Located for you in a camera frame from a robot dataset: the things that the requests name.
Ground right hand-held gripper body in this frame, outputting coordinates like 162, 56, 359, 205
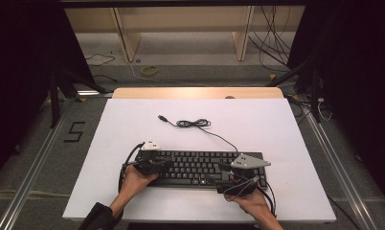
215, 152, 272, 196

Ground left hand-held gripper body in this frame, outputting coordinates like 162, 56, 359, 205
134, 138, 162, 176

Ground black computer keyboard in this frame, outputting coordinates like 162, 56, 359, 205
134, 149, 267, 190

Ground person's right hand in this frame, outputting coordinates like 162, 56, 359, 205
223, 190, 272, 219

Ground person's left hand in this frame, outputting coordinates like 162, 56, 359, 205
122, 164, 160, 197

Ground wooden table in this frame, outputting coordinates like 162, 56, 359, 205
112, 86, 284, 100

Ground yellow tape roll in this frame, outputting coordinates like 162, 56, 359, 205
141, 64, 159, 77

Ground black metal stand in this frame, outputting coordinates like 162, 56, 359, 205
48, 68, 109, 128
265, 57, 323, 124

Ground wooden shelf unit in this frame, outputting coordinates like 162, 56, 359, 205
64, 5, 306, 63

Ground black curtain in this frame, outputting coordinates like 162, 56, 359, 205
0, 0, 95, 186
287, 0, 385, 202

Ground right hand-held gripper cable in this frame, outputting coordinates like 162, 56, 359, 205
223, 175, 278, 219

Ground black keyboard cable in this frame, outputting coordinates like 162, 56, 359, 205
157, 114, 239, 153

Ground metal floor rail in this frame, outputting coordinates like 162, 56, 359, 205
303, 104, 379, 230
0, 99, 78, 230

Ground black and white floor cables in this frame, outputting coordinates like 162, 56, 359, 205
285, 94, 334, 123

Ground thin black floor cable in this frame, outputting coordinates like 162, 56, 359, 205
84, 52, 117, 67

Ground bundle of black cables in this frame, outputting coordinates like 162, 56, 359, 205
247, 5, 294, 74

